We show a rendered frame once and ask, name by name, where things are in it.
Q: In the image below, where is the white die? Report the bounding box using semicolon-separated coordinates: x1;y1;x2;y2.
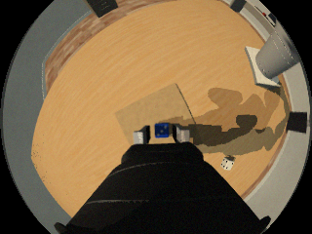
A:
220;157;234;171

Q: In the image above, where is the blue die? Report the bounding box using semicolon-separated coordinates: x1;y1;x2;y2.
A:
154;123;169;138

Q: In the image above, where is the tan square mat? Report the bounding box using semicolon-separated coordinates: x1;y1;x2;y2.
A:
114;83;203;147

